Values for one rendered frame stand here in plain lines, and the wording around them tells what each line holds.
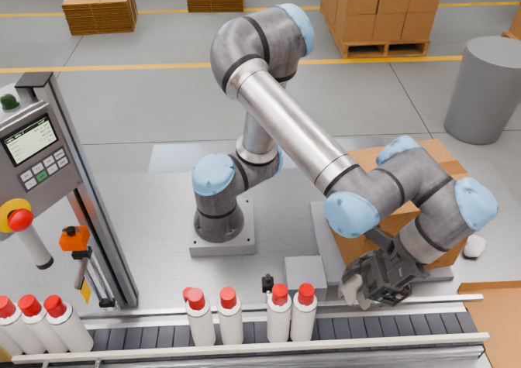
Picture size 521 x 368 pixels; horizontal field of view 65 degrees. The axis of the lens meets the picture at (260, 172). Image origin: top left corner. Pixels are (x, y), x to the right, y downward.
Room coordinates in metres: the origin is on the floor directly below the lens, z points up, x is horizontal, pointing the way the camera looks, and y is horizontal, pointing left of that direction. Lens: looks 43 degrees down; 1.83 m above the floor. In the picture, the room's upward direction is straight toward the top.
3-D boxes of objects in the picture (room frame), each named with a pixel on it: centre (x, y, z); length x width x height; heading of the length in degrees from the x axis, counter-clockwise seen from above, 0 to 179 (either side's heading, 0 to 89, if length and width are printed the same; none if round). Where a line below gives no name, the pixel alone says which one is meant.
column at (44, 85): (0.57, 0.36, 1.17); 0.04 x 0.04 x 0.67; 2
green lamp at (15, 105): (0.53, 0.38, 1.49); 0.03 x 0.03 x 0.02
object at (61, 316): (0.43, 0.42, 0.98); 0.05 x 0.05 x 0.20
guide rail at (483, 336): (0.41, 0.02, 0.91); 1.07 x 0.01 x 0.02; 92
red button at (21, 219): (0.43, 0.39, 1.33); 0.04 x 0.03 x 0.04; 147
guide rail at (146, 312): (0.48, 0.02, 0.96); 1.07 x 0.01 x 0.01; 92
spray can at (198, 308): (0.44, 0.13, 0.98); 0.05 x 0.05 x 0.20
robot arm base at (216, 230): (0.80, 0.13, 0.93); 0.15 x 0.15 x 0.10
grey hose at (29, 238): (0.52, 0.47, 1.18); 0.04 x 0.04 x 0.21
